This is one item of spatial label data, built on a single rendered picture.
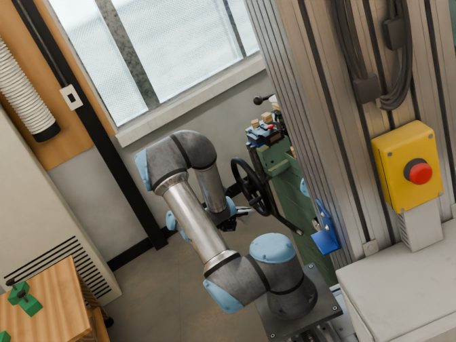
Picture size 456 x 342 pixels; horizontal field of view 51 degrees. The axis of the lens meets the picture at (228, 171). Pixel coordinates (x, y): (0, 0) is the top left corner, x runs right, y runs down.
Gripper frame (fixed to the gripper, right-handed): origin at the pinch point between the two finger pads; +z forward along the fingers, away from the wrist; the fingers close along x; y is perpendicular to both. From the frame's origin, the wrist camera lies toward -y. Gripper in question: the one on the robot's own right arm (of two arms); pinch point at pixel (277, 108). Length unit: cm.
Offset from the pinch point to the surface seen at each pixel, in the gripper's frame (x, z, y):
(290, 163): 27.0, 4.0, -4.4
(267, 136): 12.9, 7.2, 2.7
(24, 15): -42, 129, 69
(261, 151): 18.6, 7.1, 6.3
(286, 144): 19.6, 6.7, -5.0
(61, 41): -24, 137, 55
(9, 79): -15, 119, 88
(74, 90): 2, 127, 58
